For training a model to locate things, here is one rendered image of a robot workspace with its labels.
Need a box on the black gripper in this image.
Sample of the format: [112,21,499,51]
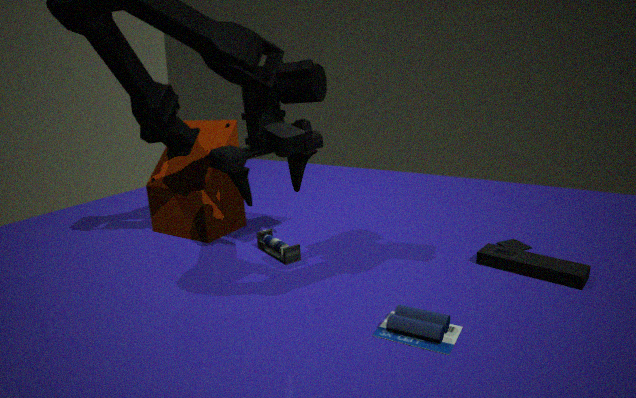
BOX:
[208,103,323,206]

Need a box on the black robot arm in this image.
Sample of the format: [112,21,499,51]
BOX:
[46,0,327,157]

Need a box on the black battery holder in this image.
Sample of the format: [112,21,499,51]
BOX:
[256,229,301,265]

